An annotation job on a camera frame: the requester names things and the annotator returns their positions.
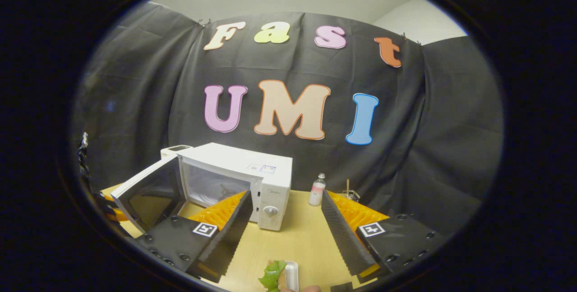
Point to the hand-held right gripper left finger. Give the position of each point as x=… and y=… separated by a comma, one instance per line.
x=230, y=238

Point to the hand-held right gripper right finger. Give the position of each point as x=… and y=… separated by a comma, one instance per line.
x=345, y=242

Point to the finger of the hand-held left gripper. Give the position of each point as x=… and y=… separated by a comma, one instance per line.
x=108, y=199
x=116, y=215

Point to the white microwave oven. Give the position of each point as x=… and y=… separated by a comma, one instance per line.
x=225, y=157

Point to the metal mesh utensil holder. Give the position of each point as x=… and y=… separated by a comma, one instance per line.
x=350, y=195

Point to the clear bottle with pink label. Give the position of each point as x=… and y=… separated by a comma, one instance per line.
x=316, y=193

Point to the white toaster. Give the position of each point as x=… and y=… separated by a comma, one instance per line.
x=173, y=150

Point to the black backdrop cloth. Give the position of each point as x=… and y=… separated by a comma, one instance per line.
x=180, y=80

